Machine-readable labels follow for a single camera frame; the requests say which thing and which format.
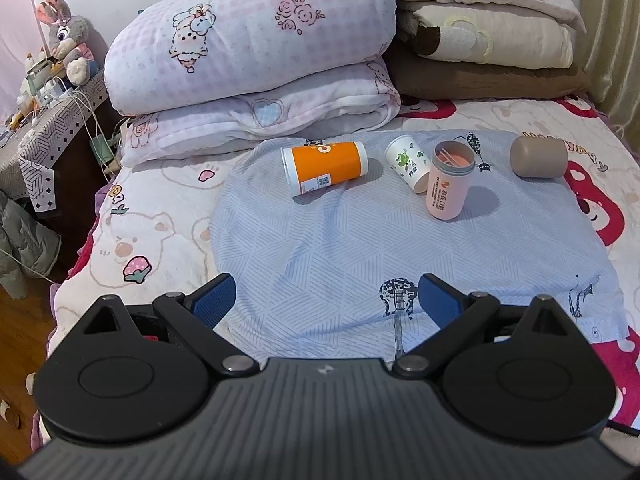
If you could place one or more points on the beige curtain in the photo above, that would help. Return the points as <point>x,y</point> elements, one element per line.
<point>612,35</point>

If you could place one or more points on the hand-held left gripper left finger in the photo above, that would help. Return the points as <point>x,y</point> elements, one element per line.
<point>216,299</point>

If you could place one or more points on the green power adapter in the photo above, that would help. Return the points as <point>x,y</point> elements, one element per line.
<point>104,152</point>

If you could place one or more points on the nightstand with geometric cloth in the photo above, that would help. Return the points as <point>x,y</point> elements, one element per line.
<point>45,140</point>

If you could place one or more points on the pink checkered folded quilt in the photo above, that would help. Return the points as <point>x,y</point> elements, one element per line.
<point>250,45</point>
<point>210,125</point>

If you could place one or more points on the pink cylindrical cup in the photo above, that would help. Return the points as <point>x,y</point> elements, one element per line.
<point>446,190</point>

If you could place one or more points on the beige plastic cup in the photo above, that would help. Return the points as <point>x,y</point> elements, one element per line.
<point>541,157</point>

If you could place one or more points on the grey stuffed rabbit toy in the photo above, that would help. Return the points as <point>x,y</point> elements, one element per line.
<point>67,40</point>

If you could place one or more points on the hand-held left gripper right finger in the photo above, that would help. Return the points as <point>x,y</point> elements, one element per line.
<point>439,301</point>

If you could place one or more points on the orange cup with white rim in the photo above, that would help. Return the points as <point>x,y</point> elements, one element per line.
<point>330,164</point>

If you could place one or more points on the white paper cup green print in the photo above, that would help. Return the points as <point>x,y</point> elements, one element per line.
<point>407,162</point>

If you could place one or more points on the blue patterned cloth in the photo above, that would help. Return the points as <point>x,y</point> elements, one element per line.
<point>320,260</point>

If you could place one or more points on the clutter of small white items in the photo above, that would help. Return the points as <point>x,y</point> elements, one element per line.
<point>40,85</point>

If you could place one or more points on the brown folded blanket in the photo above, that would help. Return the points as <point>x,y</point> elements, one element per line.
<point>475,82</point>

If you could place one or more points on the cream folded blanket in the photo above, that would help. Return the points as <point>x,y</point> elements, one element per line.
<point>525,42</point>

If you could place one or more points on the grey padded jacket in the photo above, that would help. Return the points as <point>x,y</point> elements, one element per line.
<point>25,245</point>

